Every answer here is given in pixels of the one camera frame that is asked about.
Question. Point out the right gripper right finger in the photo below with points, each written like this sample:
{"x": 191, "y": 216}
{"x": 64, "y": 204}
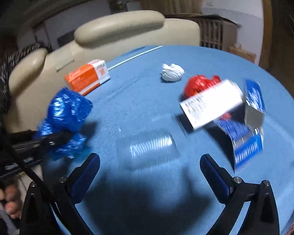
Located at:
{"x": 233, "y": 192}

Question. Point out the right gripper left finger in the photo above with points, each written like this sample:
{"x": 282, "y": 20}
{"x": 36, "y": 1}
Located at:
{"x": 71, "y": 191}

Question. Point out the blue silver foil wrapper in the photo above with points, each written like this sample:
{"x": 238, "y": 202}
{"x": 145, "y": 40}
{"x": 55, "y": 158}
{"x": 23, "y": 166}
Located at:
{"x": 244, "y": 128}

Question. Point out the blue plastic bag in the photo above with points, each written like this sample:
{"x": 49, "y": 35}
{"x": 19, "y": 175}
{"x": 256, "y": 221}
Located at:
{"x": 67, "y": 110}

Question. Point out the white blue medicine box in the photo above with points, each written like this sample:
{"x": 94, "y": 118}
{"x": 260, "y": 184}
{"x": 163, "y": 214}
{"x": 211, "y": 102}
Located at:
{"x": 212, "y": 103}

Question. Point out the red plastic bag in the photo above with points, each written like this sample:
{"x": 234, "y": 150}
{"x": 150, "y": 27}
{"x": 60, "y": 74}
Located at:
{"x": 199, "y": 83}

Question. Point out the white paper ball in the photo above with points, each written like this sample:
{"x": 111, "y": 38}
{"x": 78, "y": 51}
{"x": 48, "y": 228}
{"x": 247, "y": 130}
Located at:
{"x": 171, "y": 73}

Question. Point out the person's left hand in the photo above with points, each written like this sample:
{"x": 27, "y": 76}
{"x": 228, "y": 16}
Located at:
{"x": 12, "y": 196}

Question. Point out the beige leather sofa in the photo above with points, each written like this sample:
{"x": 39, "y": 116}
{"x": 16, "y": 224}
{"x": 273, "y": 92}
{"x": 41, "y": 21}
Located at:
{"x": 40, "y": 75}

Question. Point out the clear plastic container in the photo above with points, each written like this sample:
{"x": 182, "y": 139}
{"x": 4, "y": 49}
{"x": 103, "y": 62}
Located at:
{"x": 146, "y": 149}

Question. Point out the orange white carton box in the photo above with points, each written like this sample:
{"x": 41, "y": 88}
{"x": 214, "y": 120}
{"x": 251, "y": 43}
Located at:
{"x": 88, "y": 77}

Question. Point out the blue table cloth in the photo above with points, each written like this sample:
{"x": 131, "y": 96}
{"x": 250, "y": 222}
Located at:
{"x": 174, "y": 197}

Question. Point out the brown cardboard box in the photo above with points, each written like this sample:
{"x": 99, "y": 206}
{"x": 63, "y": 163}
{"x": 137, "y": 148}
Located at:
{"x": 239, "y": 51}

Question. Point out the grey slatted cabinet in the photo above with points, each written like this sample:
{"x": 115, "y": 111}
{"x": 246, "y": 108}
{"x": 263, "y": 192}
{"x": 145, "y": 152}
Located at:
{"x": 216, "y": 31}

